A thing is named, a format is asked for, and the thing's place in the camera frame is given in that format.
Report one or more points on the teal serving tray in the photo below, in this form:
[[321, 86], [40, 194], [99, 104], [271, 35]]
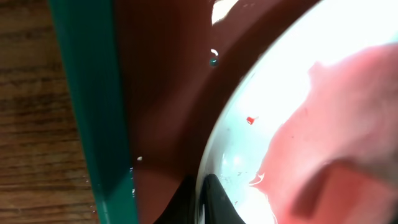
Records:
[[148, 80]]

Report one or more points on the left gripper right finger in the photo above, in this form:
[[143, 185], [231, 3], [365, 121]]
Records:
[[219, 203]]

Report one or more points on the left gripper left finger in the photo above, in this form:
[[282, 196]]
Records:
[[181, 208]]

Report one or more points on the light blue plate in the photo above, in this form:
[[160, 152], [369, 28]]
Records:
[[275, 87]]

